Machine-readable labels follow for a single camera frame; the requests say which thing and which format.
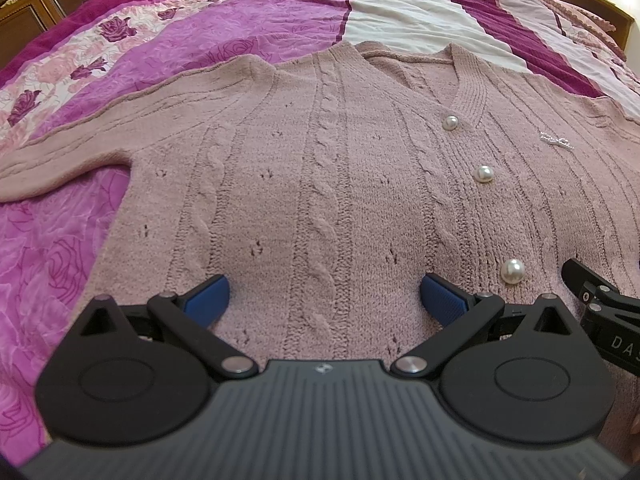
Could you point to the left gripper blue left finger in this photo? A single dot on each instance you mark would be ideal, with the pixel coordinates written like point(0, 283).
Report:
point(185, 320)

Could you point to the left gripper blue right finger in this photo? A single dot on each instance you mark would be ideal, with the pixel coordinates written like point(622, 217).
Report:
point(464, 319)

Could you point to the pink cable knit cardigan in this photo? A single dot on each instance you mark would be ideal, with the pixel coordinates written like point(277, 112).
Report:
point(324, 188)

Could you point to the pink crochet pillow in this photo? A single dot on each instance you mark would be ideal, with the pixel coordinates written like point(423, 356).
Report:
point(592, 23)

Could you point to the purple floral striped bedspread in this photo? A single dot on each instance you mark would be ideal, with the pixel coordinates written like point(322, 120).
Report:
point(108, 48)

